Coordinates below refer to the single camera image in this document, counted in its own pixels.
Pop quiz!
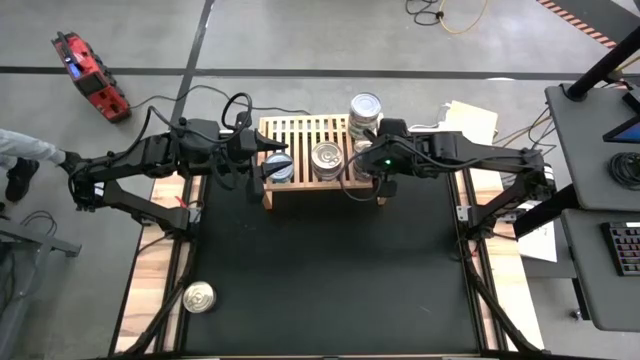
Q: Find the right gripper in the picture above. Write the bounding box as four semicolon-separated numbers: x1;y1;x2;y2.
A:
359;128;434;200

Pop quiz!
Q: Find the grey side desk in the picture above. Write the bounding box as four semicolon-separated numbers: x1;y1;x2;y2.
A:
559;207;640;332
544;82;640;211

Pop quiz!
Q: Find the black metal table frame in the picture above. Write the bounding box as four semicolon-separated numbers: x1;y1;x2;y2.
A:
107;119;546;360

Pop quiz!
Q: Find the grey metal stand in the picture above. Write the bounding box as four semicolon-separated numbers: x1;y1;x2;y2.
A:
0;199;84;351

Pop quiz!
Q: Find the coiled black cable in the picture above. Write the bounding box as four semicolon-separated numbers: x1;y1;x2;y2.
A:
608;151;640;191

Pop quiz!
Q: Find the person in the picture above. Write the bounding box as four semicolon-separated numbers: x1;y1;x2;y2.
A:
0;127;77;204

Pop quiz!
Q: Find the black floor cable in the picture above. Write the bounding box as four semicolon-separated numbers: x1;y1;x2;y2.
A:
405;0;444;27
128;83;312;117

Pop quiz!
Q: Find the yellow paper sheet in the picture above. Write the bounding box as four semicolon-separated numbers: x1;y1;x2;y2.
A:
443;100;500;135

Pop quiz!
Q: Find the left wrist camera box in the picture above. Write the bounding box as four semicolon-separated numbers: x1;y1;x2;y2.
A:
233;110;254;132

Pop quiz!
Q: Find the black metal post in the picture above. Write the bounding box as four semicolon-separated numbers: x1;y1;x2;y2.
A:
564;27;640;101

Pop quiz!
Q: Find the teal label seafood can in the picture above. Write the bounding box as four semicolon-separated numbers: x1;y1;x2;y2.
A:
263;152;295;184

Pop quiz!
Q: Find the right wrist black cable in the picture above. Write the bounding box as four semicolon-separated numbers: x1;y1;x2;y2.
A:
339;149;382;203

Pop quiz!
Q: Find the wooden slatted shelf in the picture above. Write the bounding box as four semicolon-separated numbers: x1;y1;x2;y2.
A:
258;113;389;211

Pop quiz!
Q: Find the black metal beam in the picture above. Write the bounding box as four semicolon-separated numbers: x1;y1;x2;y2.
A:
513;183;576;239

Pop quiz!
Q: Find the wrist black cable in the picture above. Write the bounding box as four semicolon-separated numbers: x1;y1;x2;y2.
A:
221;92;254;132
339;149;382;203

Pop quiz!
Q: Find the red tool case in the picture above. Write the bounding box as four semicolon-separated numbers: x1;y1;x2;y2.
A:
51;30;132;124

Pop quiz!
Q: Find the black keyboard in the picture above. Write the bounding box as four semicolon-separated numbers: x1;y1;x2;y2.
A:
601;221;640;277

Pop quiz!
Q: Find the yellow floor cable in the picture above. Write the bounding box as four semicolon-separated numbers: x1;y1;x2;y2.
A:
438;0;489;36

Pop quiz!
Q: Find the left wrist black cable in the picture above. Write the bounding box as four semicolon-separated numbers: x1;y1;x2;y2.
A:
221;92;254;132

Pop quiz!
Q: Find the pale lid seafood can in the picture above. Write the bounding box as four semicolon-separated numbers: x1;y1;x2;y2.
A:
182;280;218;315

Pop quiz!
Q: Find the black tablet screen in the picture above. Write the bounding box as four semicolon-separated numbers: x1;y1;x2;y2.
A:
602;89;640;145

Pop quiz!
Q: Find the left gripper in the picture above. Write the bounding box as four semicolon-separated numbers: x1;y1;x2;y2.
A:
218;127;295;204

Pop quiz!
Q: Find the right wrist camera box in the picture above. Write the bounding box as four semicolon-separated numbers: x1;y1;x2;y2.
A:
379;118;409;139

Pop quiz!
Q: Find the white paper sheet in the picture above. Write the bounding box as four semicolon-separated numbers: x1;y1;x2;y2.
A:
517;199;559;264

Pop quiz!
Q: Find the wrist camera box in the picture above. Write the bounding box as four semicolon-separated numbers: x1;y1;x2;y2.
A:
233;110;254;132
379;118;409;139

